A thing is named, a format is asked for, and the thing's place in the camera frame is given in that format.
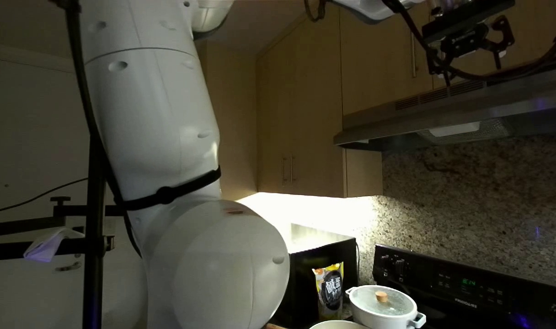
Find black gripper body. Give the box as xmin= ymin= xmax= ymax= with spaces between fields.
xmin=423 ymin=0 xmax=516 ymax=76

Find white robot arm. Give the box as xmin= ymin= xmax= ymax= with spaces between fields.
xmin=79 ymin=0 xmax=291 ymax=329

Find wooden upper cabinets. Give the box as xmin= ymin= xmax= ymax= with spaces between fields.
xmin=256 ymin=0 xmax=556 ymax=200

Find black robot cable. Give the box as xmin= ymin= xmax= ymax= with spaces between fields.
xmin=380 ymin=0 xmax=556 ymax=85

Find black microwave oven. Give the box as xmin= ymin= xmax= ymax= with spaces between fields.
xmin=273 ymin=226 xmax=359 ymax=329

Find white ceramic lidded pot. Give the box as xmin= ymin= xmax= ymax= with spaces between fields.
xmin=346 ymin=286 xmax=428 ymax=329

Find stainless steel range hood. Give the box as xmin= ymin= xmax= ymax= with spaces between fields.
xmin=333 ymin=59 xmax=556 ymax=152

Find black camera stand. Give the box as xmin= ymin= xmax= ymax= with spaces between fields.
xmin=0 ymin=0 xmax=106 ymax=329

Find black stove control panel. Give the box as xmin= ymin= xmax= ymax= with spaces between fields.
xmin=373 ymin=246 xmax=556 ymax=329

